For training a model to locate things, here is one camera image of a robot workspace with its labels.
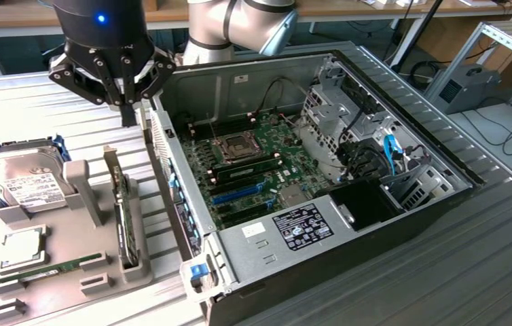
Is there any silver power supply unit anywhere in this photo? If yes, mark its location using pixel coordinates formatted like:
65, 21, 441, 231
215, 195, 359, 283

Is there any silver chipset heatsink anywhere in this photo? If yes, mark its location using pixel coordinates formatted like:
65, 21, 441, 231
277, 186, 310, 208

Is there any black stand pole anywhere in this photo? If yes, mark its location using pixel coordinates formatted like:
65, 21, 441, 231
389, 0, 445, 69

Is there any installed RAM stick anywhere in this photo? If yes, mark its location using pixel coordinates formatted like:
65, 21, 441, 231
215, 158, 283, 181

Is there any black wire bundle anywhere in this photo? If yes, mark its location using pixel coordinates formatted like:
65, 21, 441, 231
337, 137, 390, 181

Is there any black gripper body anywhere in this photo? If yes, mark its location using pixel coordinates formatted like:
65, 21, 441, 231
51, 0, 157, 81

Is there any grey parts rack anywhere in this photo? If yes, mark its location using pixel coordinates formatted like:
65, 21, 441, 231
0, 159, 154, 323

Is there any open PC case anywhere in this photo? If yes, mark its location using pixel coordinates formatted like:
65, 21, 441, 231
131, 49, 486, 326

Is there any silver hard disk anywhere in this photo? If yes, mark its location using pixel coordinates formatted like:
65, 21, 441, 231
0, 145, 69, 213

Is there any green RAM stick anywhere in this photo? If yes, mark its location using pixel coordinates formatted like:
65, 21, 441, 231
0, 253, 102, 286

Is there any silver CPU chip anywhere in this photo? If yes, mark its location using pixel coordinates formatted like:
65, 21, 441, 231
0, 232, 43, 269

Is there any blue SATA wire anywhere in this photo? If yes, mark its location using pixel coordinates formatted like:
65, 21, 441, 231
383, 134, 403, 177

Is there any black looped wire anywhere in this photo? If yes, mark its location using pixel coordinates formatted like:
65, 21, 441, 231
254, 77, 306, 116

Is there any blue expansion slot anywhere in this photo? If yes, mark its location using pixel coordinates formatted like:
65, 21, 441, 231
211, 185, 261, 204

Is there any silver disk bay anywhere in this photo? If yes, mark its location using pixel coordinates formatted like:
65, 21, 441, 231
302, 57, 401, 170

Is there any blue disk carrier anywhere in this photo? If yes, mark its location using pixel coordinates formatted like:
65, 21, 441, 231
0, 134, 73, 208

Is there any graphics card with metal bracket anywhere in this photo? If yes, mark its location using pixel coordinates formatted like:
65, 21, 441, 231
102, 145, 142, 266

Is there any wooden desk white frame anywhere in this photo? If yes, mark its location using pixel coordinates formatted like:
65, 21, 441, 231
295, 0, 512, 69
0, 3, 190, 77

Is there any green motherboard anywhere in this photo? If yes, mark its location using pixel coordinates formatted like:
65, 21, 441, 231
177, 115, 323, 232

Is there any aluminium profile frame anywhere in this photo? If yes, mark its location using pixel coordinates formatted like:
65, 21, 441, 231
422, 19, 512, 106

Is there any grey cabinet with vent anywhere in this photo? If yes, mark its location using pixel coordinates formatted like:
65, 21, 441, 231
426, 63, 503, 115

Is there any CPU socket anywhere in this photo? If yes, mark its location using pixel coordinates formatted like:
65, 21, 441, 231
211, 134, 261, 166

